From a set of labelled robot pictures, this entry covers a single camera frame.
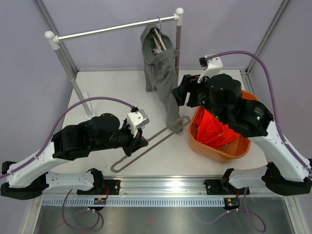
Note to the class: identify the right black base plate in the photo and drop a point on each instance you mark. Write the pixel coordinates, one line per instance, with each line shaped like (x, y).
(221, 187)

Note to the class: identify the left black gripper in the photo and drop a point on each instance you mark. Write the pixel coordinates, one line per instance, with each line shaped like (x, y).
(135, 143)

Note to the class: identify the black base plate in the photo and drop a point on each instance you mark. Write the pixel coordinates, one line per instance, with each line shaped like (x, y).
(221, 187)
(105, 187)

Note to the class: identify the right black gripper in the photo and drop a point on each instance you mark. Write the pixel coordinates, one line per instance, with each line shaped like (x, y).
(189, 84)

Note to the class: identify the white clothes hanger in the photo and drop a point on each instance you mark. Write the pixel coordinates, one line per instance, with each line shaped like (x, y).
(161, 42)

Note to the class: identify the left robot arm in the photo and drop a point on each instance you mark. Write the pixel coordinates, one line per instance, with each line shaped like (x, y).
(73, 142)

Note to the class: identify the aluminium rail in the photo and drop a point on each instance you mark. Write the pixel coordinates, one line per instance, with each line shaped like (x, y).
(161, 185)

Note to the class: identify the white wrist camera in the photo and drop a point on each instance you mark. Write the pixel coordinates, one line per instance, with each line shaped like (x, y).
(213, 65)
(137, 120)

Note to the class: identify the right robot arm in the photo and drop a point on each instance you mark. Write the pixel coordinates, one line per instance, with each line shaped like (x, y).
(286, 174)

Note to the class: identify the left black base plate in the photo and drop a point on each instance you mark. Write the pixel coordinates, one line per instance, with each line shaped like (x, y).
(105, 187)

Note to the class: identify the grey shorts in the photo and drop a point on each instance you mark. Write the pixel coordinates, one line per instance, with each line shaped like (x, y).
(160, 73)

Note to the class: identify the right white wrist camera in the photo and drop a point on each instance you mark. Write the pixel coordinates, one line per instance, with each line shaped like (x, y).
(213, 65)

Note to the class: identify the clothes rack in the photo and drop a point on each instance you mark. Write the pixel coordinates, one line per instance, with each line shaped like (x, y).
(56, 41)

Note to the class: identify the orange shorts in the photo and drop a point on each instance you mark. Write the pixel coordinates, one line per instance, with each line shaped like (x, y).
(213, 133)

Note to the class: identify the orange plastic basket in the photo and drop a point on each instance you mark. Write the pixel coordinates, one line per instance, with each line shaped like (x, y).
(224, 154)

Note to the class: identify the white slotted cable duct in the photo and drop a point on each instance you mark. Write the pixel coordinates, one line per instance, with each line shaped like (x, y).
(135, 202)

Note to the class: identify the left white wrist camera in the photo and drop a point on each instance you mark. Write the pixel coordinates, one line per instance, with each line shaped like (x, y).
(137, 120)

